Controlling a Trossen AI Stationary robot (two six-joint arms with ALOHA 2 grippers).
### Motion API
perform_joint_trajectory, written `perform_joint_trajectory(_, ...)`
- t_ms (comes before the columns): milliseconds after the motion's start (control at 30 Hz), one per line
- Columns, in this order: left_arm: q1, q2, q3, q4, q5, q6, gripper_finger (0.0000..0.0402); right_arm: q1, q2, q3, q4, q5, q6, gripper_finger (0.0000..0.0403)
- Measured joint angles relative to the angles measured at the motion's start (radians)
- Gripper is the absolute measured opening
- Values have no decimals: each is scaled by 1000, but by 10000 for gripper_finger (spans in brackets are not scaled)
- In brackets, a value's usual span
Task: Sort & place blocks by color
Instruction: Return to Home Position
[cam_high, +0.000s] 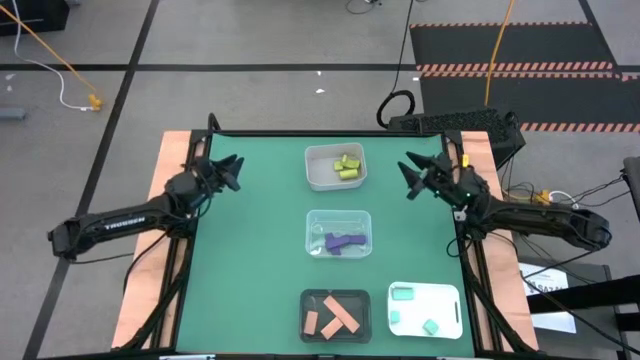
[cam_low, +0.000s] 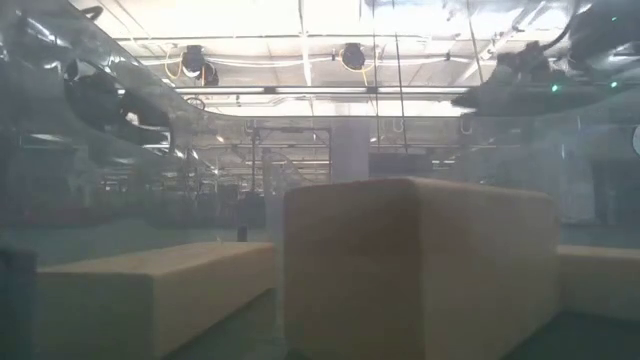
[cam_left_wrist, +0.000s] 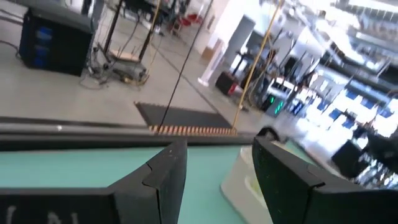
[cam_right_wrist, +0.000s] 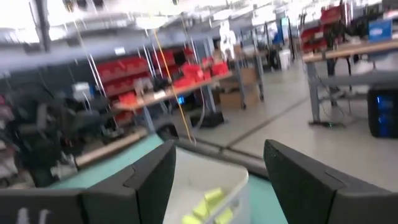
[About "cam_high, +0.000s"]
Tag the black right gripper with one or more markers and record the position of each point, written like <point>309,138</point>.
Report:
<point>445,180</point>

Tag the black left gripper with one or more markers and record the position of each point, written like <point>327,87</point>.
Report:
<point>206,175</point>

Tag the small teal block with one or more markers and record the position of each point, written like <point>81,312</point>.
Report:
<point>395,317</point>

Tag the teal cube block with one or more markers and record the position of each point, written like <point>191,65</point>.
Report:
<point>431,327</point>

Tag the long orange block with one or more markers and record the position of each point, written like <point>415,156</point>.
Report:
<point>341,314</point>

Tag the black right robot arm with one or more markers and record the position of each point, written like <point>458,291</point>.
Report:
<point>540,222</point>

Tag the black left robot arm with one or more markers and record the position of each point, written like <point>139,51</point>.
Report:
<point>125,220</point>

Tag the yellow tag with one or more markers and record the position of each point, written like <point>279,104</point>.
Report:
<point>465,161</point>

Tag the plywood base board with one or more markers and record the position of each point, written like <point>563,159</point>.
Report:
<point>170,160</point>

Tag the yellow-green cylinder block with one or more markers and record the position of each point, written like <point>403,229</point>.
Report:
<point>348,174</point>

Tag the white plastic bin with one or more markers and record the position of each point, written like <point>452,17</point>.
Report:
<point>320,175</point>

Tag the purple block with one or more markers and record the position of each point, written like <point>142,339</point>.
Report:
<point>357,239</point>
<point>337,240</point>
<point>335,251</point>

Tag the clear plastic bin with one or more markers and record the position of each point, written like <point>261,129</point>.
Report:
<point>320,225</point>

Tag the flat teal rectangular block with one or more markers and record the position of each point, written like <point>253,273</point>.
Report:
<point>403,293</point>

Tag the yellow connector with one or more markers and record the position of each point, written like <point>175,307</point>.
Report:
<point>542,196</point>

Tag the white plastic tray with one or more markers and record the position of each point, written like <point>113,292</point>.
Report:
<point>430,305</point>

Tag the black plastic tray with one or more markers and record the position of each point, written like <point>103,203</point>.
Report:
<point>360,305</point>

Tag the black floor mat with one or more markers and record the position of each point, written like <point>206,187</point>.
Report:
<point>500,45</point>

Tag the yellow plug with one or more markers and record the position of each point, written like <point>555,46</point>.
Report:
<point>95,102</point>

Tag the short orange block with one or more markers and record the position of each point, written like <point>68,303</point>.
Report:
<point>311,323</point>

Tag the white paper sign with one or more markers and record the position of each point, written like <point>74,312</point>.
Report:
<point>545,285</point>

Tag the medium orange block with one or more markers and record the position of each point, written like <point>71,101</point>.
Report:
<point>332,328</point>

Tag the black stand beams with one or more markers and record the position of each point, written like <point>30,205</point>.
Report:
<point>580,297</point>

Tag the black chair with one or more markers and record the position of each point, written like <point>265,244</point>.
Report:
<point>632,185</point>

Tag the grey floor object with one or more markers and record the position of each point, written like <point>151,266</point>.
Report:
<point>12,113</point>

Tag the black box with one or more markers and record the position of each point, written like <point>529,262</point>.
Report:
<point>30,15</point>

